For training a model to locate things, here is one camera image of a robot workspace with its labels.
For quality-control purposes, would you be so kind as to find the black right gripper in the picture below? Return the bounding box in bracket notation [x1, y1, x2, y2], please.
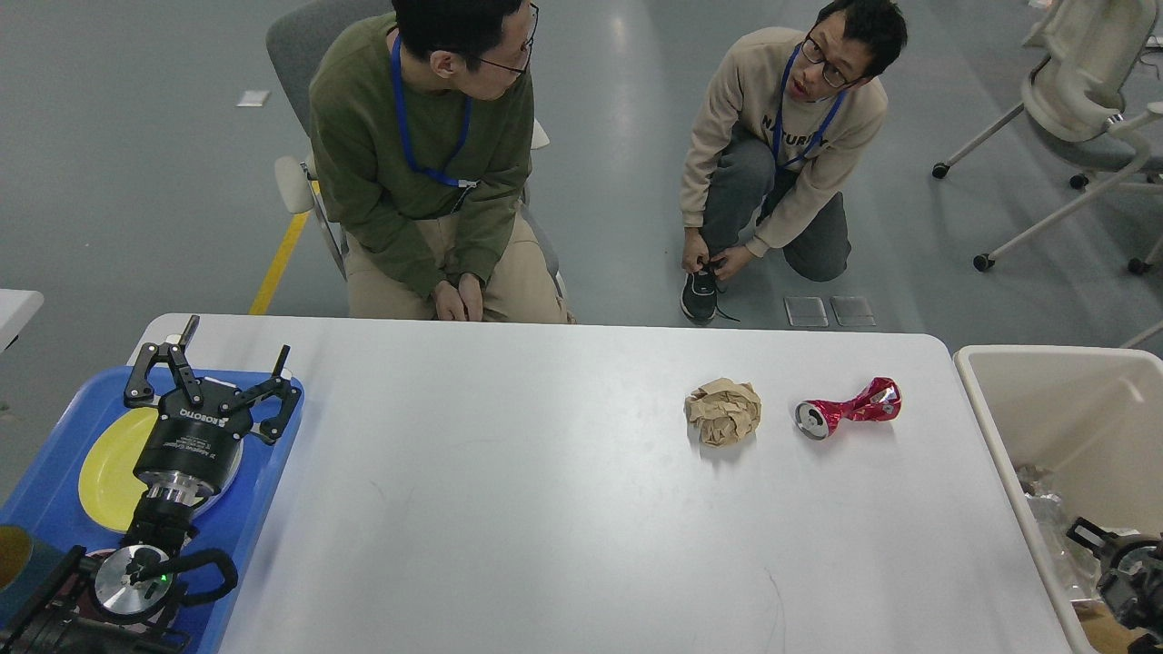
[1065, 517, 1162, 637]

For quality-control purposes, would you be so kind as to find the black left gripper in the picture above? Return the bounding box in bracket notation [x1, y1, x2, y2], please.
[123, 315, 302, 510]

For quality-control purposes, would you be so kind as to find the aluminium foil tray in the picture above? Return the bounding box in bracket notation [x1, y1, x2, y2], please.
[1025, 493, 1100, 604]

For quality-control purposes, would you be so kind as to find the yellow plate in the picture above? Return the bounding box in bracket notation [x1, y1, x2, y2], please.
[76, 407, 157, 534]

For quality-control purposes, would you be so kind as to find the dark teal mug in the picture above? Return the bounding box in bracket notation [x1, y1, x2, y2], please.
[1, 524, 64, 628]

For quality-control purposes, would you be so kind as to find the aluminium foil sheet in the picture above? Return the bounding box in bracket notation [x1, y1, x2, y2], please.
[1014, 464, 1056, 497]

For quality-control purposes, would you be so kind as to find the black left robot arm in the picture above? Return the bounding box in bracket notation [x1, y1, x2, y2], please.
[3, 317, 304, 653]

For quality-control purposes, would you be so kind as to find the beige plastic bin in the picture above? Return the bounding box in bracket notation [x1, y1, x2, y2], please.
[954, 346, 1162, 653]

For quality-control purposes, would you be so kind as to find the blue plastic tray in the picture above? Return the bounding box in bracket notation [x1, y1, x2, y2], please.
[1, 367, 306, 653]

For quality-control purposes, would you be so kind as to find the white side table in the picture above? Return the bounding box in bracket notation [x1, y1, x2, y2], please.
[0, 287, 45, 351]

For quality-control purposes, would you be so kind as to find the crushed red can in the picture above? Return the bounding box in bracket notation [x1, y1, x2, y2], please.
[794, 377, 904, 441]

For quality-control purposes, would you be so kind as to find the floor outlet plate right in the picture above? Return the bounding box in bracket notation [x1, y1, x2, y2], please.
[830, 296, 877, 327]

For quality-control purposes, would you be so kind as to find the floor outlet plate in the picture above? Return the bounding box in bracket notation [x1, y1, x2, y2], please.
[830, 296, 877, 327]
[784, 296, 830, 328]

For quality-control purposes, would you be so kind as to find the floor outlet plate left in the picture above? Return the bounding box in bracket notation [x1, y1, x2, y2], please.
[784, 296, 830, 328]

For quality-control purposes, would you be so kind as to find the person in khaki trousers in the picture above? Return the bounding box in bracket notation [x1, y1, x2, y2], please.
[309, 0, 573, 324]

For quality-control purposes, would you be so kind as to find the crumpled brown paper ball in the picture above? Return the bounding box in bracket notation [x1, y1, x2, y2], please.
[684, 378, 761, 448]

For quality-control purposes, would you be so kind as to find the grey office chair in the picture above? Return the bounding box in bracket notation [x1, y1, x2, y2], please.
[265, 0, 569, 301]

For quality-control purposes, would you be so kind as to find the white office chair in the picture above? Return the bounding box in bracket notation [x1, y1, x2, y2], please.
[932, 1, 1162, 272]

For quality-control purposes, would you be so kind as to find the person in beige sweatshirt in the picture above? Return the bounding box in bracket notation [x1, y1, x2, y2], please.
[680, 1, 907, 324]

